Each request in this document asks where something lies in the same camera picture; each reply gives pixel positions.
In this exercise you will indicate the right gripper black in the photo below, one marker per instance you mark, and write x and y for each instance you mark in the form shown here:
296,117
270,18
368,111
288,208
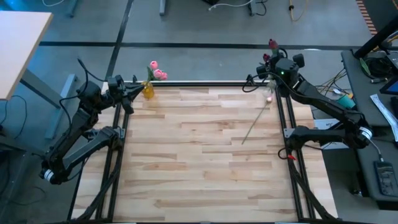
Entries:
275,60

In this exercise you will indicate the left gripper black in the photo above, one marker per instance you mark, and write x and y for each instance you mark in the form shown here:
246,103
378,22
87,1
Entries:
122,96

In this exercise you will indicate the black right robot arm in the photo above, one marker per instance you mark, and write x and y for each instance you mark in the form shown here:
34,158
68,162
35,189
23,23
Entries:
323,105

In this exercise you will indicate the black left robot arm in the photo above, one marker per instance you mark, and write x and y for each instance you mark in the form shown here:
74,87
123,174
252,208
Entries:
93,143

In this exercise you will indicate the yellow glass vase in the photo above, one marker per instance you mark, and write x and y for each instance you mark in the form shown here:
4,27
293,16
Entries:
148,91

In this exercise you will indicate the grey table leg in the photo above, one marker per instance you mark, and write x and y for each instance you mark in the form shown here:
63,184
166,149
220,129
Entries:
252,7
73,7
162,7

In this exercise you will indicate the grey metal desk leg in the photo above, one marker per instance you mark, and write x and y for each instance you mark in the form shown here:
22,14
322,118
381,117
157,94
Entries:
66,90

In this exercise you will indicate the teal cup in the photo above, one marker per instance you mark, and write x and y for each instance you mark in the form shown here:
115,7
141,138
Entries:
345,102

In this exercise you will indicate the grey side table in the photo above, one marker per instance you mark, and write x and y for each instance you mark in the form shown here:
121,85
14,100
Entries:
360,102

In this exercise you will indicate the orange striped floor strip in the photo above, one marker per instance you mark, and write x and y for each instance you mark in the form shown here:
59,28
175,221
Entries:
367,17

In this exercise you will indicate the black diagonal beam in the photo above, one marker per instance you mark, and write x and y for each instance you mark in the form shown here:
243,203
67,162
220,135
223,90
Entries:
377,35

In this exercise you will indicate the white paper strip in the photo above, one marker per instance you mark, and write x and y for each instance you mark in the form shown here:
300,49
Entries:
381,107

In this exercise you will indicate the tablet with blue screen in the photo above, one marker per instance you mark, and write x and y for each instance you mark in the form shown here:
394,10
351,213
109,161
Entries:
391,87

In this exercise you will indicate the light wooden desk top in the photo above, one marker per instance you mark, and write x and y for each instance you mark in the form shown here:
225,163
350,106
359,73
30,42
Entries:
21,46

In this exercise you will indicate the dark metal table base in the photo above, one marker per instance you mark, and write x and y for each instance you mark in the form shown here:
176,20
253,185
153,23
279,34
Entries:
18,146

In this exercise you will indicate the black handheld device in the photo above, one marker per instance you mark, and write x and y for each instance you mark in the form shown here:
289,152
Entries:
385,179

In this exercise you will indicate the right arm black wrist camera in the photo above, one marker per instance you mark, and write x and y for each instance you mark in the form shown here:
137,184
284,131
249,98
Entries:
284,70

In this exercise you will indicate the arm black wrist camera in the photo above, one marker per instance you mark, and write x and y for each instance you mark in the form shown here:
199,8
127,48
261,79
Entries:
116,85
284,70

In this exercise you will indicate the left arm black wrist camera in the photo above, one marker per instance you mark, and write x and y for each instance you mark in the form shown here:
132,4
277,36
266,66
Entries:
116,85

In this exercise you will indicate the black aluminium frame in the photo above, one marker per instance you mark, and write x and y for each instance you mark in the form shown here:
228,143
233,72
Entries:
199,84

